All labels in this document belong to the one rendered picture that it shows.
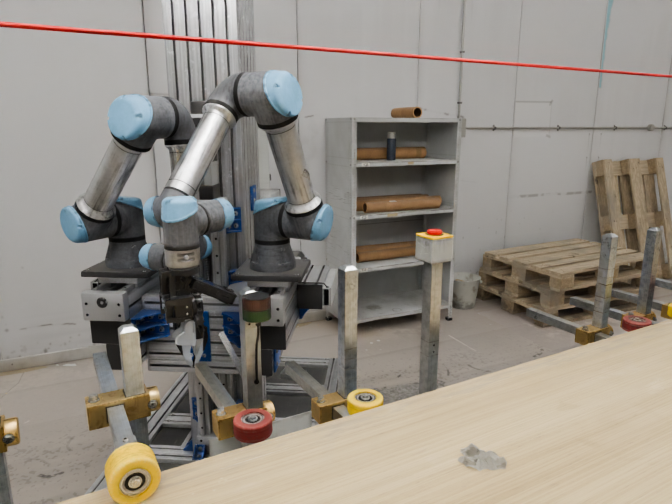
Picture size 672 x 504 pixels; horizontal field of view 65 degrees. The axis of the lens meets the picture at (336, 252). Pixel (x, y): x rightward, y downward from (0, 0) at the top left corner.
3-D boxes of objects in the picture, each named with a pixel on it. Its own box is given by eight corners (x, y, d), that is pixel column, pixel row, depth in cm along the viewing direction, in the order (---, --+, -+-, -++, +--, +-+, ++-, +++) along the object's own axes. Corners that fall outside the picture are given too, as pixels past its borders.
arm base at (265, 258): (256, 260, 184) (255, 232, 182) (299, 261, 183) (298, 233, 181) (245, 272, 170) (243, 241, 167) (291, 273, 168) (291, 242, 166)
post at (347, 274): (337, 442, 138) (337, 264, 127) (349, 439, 140) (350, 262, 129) (344, 449, 135) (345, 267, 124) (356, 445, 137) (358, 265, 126)
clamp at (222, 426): (212, 430, 121) (211, 410, 119) (267, 415, 127) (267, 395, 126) (219, 442, 116) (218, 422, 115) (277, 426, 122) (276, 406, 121)
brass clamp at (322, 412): (310, 415, 134) (309, 397, 132) (355, 402, 140) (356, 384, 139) (321, 427, 128) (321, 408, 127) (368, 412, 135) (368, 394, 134)
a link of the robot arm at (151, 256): (166, 263, 162) (193, 268, 157) (136, 271, 153) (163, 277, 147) (165, 237, 160) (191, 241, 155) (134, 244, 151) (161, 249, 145)
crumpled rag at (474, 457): (451, 462, 96) (451, 451, 95) (463, 444, 101) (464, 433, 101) (500, 479, 91) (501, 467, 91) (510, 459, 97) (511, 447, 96)
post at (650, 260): (630, 353, 198) (647, 227, 187) (635, 352, 199) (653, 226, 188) (639, 357, 195) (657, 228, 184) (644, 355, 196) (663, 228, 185)
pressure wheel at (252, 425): (230, 460, 114) (227, 411, 111) (265, 449, 117) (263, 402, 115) (242, 481, 107) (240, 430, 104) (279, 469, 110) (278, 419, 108)
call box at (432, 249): (414, 261, 141) (415, 232, 139) (435, 258, 144) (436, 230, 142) (431, 267, 135) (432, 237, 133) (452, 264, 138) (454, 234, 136)
